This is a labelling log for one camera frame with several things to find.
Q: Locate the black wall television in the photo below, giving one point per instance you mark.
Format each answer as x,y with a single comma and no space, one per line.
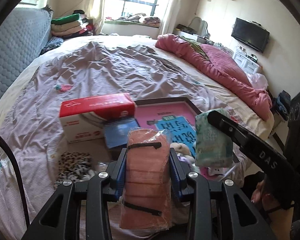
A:
250,34

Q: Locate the clothes on window sill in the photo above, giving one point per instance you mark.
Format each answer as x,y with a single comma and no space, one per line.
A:
138,19

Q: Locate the white drawer cabinet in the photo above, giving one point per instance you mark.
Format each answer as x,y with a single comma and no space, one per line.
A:
246,64

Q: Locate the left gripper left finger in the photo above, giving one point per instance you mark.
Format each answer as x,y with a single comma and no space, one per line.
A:
103,188

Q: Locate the green white tissue pack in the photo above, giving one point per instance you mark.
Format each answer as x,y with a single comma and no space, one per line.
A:
213,148

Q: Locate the stack of folded clothes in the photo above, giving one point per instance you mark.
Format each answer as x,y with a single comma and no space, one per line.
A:
75,25

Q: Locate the small plush toy bunch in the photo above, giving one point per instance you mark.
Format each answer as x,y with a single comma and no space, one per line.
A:
183,152

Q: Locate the pink face mask pack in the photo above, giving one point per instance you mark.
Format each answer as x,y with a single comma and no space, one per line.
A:
146,200

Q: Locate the dark blue small box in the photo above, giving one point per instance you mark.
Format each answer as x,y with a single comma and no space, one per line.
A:
116,132

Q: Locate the dark tray with pink book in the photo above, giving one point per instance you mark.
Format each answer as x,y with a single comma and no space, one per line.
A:
177,115

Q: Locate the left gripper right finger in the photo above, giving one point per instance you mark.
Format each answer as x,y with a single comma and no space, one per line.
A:
190,186

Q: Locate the dark blue patterned pillow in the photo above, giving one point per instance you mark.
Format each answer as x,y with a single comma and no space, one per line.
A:
53,43

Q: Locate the grey quilted headboard cover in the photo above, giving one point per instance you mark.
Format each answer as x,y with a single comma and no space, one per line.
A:
23,35

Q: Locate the clear plastic bag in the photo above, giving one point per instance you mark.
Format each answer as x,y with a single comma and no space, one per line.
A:
258,81

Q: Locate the red white tissue box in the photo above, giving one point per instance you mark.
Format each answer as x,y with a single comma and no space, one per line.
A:
83,119

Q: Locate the pink rolled quilt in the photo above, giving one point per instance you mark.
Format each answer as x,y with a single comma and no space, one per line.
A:
219,66

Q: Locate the lilac wrinkled bed sheet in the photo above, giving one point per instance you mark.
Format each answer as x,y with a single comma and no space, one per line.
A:
29,110

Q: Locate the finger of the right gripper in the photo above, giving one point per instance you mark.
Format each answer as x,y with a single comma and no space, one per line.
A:
257,150

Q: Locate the leopard print scrunchie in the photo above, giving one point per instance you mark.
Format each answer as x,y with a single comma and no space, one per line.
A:
74,166

